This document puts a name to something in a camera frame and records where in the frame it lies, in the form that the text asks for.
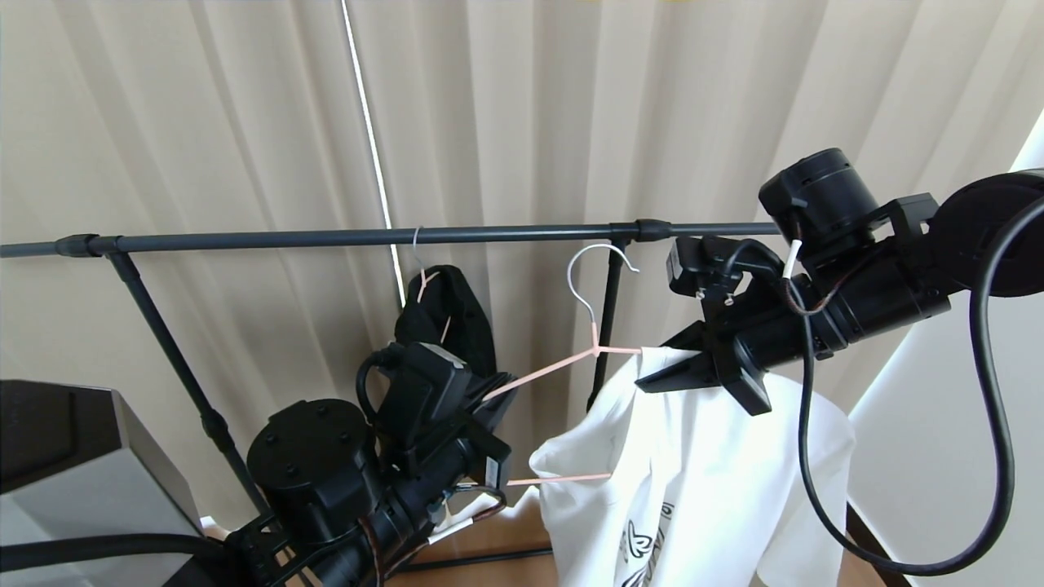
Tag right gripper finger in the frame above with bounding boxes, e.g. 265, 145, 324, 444
657, 320, 717, 353
635, 351, 732, 395

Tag black clothes rack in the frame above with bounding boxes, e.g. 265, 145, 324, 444
0, 218, 784, 573

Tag white garment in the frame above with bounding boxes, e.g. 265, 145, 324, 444
529, 346, 857, 587

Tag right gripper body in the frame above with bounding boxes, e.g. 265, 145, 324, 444
701, 306, 829, 417

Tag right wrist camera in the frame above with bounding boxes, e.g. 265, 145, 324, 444
666, 235, 784, 304

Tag pink clothes hanger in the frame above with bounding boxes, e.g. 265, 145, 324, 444
411, 226, 453, 344
481, 243, 645, 488

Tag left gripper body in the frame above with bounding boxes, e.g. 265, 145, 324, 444
391, 417, 515, 531

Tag black shorts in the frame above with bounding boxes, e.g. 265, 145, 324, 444
394, 265, 498, 384

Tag black cable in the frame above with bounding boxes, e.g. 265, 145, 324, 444
793, 196, 1044, 578
0, 532, 233, 574

